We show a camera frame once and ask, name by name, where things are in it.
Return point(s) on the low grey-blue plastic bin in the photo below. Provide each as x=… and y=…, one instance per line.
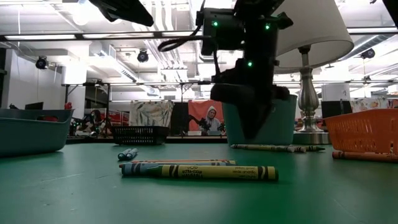
x=31, y=137

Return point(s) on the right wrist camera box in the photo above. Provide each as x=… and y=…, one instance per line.
x=220, y=31

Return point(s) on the orange mesh basket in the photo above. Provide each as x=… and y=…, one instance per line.
x=360, y=133

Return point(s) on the yellow wrapped green crayon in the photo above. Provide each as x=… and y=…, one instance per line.
x=267, y=148
x=314, y=148
x=232, y=162

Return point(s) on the person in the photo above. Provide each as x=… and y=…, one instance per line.
x=211, y=123

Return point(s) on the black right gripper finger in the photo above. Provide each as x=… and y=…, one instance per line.
x=248, y=121
x=261, y=118

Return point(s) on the black mesh basket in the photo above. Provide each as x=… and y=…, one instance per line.
x=140, y=135

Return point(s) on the white shade silver table lamp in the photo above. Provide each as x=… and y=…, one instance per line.
x=320, y=31

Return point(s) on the colourful print fabric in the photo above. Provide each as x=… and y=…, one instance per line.
x=367, y=104

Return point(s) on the tall teal plastic bin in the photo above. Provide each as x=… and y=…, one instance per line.
x=280, y=130

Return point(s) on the leaf print fabric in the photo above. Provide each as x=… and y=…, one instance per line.
x=150, y=113

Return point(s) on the red backdrop cloth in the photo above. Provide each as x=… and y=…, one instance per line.
x=194, y=107

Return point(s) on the black ceiling camera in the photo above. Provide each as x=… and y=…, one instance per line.
x=42, y=63
x=143, y=56
x=368, y=53

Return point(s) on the dark flat monitor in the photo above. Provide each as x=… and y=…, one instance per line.
x=34, y=105

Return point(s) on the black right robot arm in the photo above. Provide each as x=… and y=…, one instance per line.
x=258, y=6

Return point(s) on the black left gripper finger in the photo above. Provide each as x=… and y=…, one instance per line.
x=124, y=11

